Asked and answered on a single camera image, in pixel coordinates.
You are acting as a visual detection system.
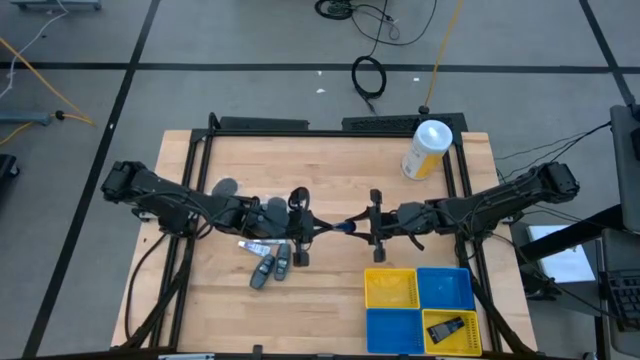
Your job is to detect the black caster foot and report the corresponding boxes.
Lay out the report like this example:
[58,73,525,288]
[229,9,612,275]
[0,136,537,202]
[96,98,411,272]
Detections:
[0,153,21,182]

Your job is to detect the laptop with black keyboard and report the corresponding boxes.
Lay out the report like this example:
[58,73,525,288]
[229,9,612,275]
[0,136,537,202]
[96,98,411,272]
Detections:
[598,227,640,359]

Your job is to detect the grey oval plastic case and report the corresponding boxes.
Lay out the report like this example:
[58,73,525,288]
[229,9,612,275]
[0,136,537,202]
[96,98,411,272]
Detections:
[248,253,277,291]
[272,242,293,282]

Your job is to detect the white yellow wipes canister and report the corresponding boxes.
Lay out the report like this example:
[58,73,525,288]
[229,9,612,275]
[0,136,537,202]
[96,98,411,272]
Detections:
[400,118,455,182]

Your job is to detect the black flat box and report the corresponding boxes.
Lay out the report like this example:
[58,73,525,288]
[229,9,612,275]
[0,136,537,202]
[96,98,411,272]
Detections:
[218,115,310,132]

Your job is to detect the black cable with coil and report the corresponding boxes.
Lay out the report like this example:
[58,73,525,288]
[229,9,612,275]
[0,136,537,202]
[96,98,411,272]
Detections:
[350,0,401,115]

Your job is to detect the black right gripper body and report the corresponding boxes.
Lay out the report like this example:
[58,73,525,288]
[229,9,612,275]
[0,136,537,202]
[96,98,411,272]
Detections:
[368,188,402,264]

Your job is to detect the white floor cable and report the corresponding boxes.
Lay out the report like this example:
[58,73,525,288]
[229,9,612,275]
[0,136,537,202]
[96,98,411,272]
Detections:
[0,0,71,101]

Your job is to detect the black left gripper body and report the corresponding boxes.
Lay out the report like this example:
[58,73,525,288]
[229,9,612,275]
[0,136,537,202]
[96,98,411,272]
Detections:
[287,198,317,268]

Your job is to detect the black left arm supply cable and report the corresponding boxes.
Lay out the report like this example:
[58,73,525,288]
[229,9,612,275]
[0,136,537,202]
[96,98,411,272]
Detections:
[122,230,169,346]

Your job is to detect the black desk strut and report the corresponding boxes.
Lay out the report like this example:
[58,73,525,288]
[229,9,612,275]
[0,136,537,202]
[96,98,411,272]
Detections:
[512,202,626,266]

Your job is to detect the white sheet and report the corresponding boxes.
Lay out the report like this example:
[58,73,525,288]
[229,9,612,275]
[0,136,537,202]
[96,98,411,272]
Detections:
[526,223,600,285]

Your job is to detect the black cable bundle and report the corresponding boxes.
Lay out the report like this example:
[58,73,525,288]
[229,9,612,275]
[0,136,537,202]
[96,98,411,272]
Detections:
[313,0,439,47]

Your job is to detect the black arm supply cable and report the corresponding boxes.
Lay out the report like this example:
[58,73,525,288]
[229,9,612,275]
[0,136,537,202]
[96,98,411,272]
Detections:
[492,232,621,326]
[122,230,169,346]

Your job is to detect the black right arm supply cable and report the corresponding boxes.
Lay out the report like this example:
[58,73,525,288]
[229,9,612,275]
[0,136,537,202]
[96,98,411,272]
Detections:
[492,232,621,326]

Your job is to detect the thin black cables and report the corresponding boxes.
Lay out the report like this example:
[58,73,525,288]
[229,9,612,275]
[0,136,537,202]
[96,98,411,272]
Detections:
[493,119,614,174]

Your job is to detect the silver bracket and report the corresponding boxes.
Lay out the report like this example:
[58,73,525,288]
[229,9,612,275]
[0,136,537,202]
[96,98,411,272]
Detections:
[157,352,216,360]

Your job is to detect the black perforated box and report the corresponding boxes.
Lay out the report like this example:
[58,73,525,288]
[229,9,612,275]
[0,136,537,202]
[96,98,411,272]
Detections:
[341,112,469,133]

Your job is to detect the yellow plastic basket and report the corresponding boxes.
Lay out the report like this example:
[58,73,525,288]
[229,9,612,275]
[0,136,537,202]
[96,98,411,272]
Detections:
[421,308,484,358]
[363,267,421,311]

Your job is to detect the black left wrist camera cable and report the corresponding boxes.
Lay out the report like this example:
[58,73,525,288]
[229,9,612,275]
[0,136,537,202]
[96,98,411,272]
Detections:
[287,185,312,211]

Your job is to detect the grey metal bar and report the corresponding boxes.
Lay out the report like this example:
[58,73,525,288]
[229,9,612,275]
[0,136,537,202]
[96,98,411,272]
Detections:
[9,0,103,12]
[0,110,53,126]

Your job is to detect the grey monitor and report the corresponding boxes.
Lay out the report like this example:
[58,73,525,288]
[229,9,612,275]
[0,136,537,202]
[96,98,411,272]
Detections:
[608,103,640,234]

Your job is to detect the yellow floor cable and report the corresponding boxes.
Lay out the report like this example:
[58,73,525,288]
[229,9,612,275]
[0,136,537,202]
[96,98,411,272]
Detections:
[0,35,97,149]

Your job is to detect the black tube with white label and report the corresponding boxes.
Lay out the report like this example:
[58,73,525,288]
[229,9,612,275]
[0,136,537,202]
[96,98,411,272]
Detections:
[425,315,466,345]

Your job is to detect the black metal table frame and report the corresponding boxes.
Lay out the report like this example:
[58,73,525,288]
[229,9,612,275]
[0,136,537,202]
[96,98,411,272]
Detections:
[119,112,536,359]

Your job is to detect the yellow hanging cable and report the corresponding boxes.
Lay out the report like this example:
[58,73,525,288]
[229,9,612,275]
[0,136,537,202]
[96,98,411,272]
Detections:
[418,0,466,116]

